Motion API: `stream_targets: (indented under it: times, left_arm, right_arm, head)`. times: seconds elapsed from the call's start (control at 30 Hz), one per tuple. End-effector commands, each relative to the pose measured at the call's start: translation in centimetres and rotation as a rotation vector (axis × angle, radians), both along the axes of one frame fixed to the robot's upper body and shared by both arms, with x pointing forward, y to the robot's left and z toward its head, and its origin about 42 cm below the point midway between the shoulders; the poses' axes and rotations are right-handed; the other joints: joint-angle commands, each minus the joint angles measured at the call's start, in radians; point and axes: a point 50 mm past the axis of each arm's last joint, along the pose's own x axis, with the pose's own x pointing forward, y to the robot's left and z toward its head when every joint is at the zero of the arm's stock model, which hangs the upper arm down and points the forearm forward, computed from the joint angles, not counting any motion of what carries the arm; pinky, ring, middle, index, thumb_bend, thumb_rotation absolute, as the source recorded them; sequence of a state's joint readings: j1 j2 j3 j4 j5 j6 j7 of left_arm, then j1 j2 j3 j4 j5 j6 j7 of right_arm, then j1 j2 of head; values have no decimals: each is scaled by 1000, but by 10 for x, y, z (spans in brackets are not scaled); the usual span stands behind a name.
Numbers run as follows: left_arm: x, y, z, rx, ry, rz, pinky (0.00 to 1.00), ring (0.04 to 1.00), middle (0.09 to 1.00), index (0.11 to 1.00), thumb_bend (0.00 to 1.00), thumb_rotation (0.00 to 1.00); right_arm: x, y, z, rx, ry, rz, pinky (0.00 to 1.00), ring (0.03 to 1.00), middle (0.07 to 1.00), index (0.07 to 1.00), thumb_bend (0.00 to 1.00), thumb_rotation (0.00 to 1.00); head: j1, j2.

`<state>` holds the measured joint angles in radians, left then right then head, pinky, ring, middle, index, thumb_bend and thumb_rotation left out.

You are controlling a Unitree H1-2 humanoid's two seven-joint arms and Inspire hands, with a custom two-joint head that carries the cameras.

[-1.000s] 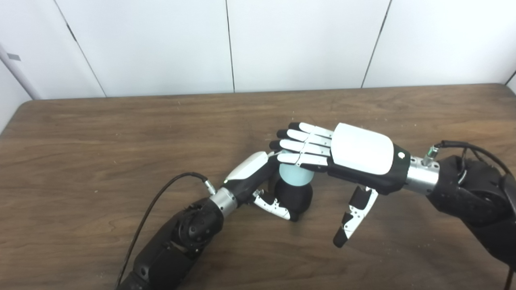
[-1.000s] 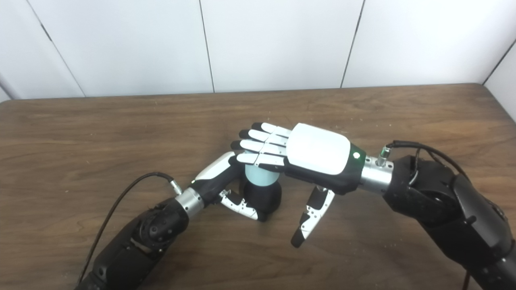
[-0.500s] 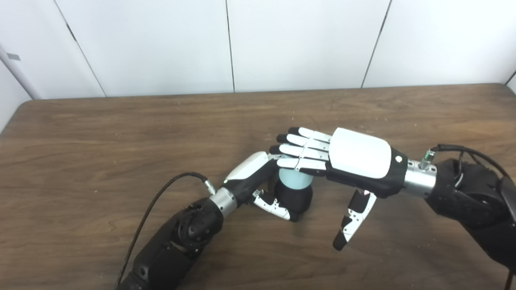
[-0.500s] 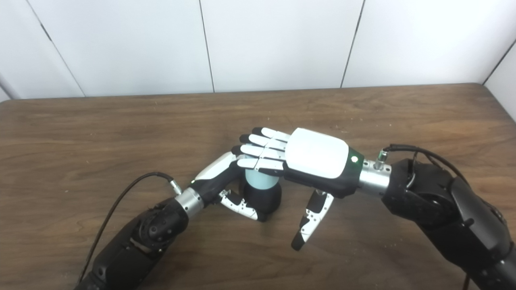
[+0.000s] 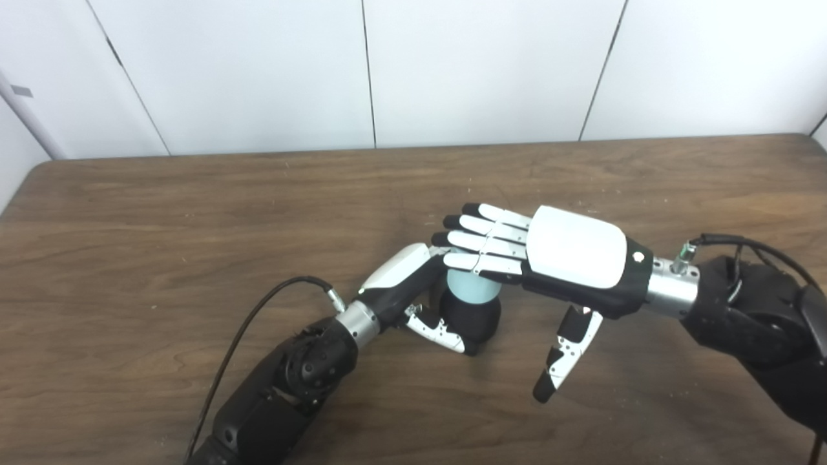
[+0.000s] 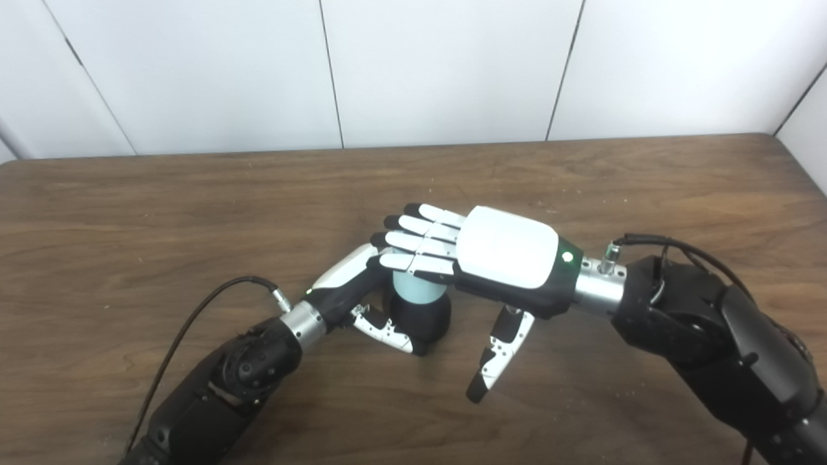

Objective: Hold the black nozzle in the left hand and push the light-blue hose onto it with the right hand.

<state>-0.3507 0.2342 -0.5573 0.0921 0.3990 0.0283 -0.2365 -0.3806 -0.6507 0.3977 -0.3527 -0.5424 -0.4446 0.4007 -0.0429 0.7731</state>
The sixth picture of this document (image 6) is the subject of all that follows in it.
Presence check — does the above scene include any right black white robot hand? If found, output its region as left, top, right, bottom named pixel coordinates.
left=367, top=203, right=585, bottom=404

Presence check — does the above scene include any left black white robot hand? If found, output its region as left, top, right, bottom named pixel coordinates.
left=304, top=243, right=428, bottom=357

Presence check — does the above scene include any light-blue hose piece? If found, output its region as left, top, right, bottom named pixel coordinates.
left=392, top=249, right=448, bottom=305

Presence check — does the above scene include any black flared nozzle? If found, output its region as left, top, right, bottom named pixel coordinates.
left=386, top=291, right=452, bottom=346

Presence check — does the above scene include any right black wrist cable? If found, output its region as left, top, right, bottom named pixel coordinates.
left=601, top=234, right=757, bottom=301

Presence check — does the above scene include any white wall corner post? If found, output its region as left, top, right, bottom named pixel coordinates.
left=0, top=119, right=32, bottom=161

